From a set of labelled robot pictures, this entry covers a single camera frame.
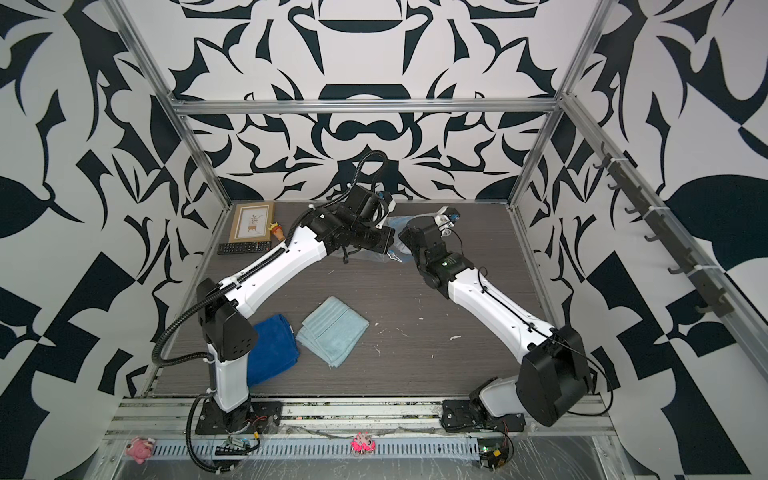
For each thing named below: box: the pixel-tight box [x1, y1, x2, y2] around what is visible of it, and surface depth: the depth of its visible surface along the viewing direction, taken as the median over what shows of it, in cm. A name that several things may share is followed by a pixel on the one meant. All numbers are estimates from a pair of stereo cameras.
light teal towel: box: [296, 296, 370, 369], surface depth 88 cm
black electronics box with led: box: [477, 438, 509, 471], surface depth 73 cm
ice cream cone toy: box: [268, 221, 286, 241], surface depth 110 cm
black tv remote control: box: [217, 241, 272, 255], surface depth 107 cm
